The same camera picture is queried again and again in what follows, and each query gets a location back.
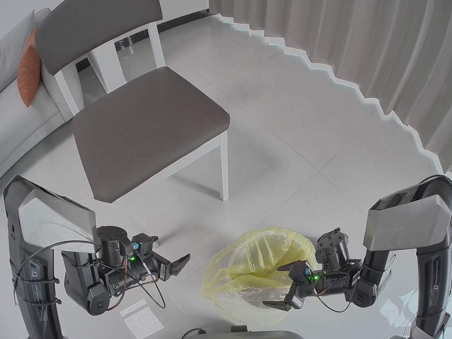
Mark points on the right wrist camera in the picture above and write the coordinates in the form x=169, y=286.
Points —
x=301, y=272

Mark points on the pale grey sofa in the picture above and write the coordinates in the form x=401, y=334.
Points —
x=21, y=125

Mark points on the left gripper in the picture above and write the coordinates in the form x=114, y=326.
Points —
x=148, y=268

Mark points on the yellow plastic bag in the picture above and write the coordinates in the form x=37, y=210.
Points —
x=247, y=256

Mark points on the grey cushion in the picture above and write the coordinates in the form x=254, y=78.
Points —
x=14, y=55

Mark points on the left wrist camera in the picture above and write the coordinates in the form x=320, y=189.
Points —
x=144, y=244

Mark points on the grey and white chair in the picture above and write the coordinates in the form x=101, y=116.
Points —
x=148, y=129

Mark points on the orange cushion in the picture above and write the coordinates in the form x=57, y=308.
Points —
x=30, y=72

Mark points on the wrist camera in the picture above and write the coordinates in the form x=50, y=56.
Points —
x=144, y=244
x=301, y=272

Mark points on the beige curtain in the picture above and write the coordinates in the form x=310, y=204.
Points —
x=353, y=30

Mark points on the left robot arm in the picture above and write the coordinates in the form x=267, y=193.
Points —
x=53, y=217

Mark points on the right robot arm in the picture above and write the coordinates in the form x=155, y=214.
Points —
x=399, y=224

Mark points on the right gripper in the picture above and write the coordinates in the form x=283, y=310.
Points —
x=296, y=295

